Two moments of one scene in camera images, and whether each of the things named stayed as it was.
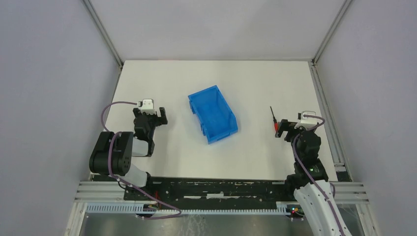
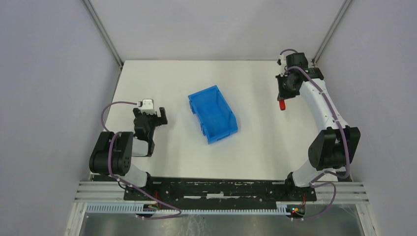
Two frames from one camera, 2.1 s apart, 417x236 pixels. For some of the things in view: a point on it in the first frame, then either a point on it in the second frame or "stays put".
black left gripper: [151, 118] stays put
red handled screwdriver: [276, 123] → [282, 104]
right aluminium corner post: [316, 55] stays put
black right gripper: [287, 127] → [283, 94]
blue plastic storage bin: [210, 109] stays put
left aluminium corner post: [103, 32] stays put
